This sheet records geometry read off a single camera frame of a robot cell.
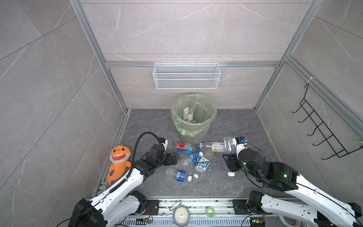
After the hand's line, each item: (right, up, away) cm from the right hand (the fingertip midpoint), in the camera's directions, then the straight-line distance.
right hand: (228, 155), depth 67 cm
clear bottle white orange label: (-19, +21, +26) cm, 38 cm away
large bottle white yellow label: (-1, 0, +24) cm, 24 cm away
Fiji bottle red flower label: (-20, -1, +24) cm, 31 cm away
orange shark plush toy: (-60, -5, +17) cm, 63 cm away
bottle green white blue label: (-10, -10, +17) cm, 22 cm away
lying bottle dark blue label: (-27, -14, +13) cm, 33 cm away
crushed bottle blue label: (-19, -9, +19) cm, 28 cm away
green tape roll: (-8, -32, +6) cm, 33 cm away
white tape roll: (+29, -34, +1) cm, 45 cm away
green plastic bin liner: (-7, +23, +29) cm, 38 cm away
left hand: (-27, -3, +15) cm, 31 cm away
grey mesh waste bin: (-10, +5, +26) cm, 29 cm away
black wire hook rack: (+46, +5, -5) cm, 47 cm away
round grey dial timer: (-23, -30, +1) cm, 37 cm away
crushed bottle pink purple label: (0, +4, -3) cm, 5 cm away
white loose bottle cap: (-14, -16, +14) cm, 26 cm away
